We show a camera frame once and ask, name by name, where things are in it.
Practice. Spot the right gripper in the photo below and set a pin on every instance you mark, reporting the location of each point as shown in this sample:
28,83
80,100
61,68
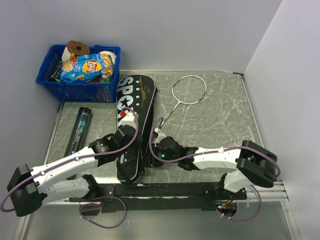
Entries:
155,163

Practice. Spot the black racket cover bag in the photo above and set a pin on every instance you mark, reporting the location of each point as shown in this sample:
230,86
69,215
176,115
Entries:
138,92

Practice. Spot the black shuttlecock tube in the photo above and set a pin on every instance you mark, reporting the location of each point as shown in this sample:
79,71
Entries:
79,132

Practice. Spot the badminton racket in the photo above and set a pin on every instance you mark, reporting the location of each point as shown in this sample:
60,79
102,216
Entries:
188,90

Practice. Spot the blue plastic basket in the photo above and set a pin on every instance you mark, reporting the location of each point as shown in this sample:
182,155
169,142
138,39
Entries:
79,91

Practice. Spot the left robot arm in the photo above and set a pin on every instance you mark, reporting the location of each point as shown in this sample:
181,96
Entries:
30,188

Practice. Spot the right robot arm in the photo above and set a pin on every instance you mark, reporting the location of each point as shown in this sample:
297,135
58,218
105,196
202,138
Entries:
249,163

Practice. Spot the blue Lays chip bag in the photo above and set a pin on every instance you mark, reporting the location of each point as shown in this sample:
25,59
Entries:
87,67

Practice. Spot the brown chocolate donut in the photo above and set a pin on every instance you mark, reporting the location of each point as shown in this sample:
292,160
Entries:
78,48

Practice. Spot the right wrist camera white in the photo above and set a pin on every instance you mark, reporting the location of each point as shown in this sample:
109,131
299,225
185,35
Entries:
158,133

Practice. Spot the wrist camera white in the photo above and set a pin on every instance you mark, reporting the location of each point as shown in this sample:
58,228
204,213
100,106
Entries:
158,133
127,119

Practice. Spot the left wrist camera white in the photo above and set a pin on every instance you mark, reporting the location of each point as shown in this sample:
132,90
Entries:
127,119

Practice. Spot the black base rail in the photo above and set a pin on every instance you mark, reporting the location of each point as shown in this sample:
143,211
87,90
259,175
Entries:
165,196

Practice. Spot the aluminium frame rail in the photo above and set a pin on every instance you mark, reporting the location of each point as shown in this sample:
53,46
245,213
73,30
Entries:
277,193

